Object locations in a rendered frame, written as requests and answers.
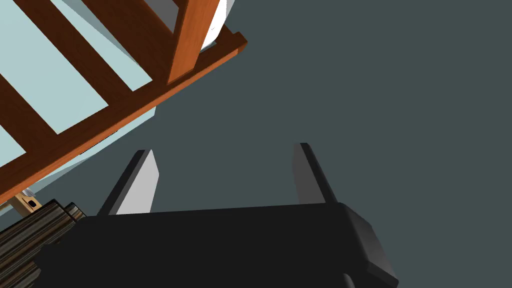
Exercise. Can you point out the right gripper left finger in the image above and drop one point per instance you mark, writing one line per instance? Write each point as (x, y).
(138, 188)

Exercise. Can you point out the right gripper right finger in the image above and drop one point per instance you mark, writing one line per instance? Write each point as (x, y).
(310, 180)

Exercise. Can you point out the brown wooden slatted furniture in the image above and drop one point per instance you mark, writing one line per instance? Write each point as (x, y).
(120, 60)

